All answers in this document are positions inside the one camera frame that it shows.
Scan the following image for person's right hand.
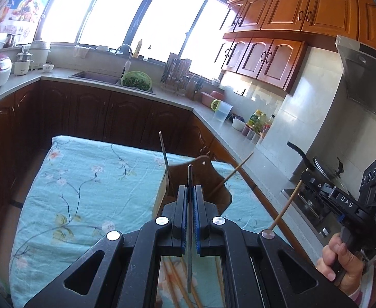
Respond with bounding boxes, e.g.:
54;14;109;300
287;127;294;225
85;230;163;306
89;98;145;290
316;233;364;296

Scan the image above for green colander with vegetables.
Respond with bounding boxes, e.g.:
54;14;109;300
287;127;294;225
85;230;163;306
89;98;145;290
121;71;152;91

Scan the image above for knife rack on counter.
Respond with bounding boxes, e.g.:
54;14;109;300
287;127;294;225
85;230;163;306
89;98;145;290
161;53;192;96

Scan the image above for dark metal chopstick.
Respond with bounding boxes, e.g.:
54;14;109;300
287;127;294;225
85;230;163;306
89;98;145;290
187;164;194;293

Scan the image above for brown wooden utensil holder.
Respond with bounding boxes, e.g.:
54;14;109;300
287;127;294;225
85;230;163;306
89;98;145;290
152;155;233;218

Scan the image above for kitchen faucet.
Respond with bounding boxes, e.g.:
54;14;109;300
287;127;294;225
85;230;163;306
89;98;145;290
114;44;133;77

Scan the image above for tropical fruit wall poster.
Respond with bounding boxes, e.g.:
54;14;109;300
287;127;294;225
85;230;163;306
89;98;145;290
0;0;49;45

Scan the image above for light wooden chopstick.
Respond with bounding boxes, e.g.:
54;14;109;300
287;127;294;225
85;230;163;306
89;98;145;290
269;180;302;231

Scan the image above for upper wooden wall cabinets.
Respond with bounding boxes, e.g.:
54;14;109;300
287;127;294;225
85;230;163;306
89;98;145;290
220;0;376;92

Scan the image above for steel range hood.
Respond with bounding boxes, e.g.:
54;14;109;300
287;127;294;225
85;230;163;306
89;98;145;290
336;35;376;118

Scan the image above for floral teal tablecloth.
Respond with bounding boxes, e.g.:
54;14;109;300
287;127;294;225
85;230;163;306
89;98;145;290
10;136;272;307

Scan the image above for clear plastic measuring jug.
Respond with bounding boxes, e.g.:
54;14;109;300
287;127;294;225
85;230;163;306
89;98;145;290
210;99;232;122

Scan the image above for cooking oil bottle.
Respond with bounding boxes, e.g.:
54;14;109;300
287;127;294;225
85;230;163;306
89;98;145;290
247;109;267;132

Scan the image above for black wok with handle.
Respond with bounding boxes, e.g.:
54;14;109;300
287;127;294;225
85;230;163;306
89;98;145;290
287;141;352;196

